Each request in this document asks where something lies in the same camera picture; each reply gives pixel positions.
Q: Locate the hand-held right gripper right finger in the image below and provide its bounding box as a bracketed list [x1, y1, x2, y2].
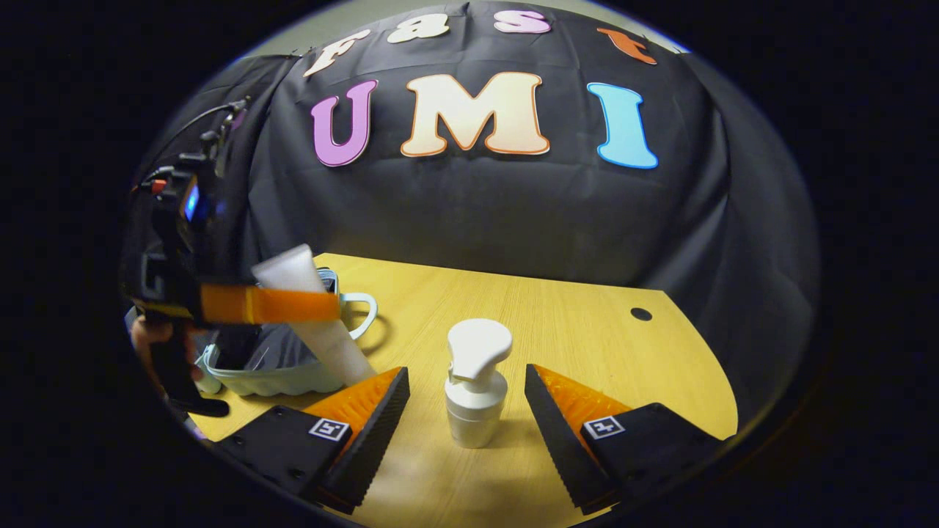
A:
[525, 364, 723, 516]

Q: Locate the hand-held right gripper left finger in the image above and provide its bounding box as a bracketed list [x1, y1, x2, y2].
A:
[213, 367, 410, 514]

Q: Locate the white squeeze tube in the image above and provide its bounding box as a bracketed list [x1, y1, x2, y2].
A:
[252, 244, 377, 387]

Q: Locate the white pump bottle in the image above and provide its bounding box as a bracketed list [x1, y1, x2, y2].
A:
[444, 318, 514, 450]

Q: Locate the black cable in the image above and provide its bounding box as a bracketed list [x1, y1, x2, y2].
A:
[138, 98, 252, 186]

